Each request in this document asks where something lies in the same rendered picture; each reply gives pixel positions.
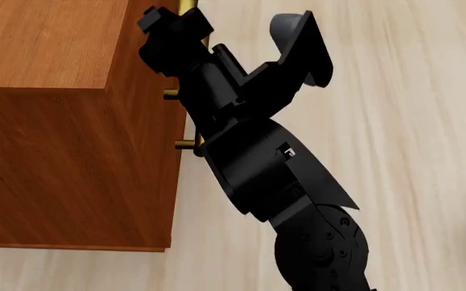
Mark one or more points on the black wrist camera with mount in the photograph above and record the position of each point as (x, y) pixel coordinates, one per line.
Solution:
(306, 54)

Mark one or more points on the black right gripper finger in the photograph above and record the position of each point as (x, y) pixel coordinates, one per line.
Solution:
(153, 21)
(196, 25)

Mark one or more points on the brown wooden drawer cabinet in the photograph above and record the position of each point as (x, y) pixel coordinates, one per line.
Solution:
(55, 151)

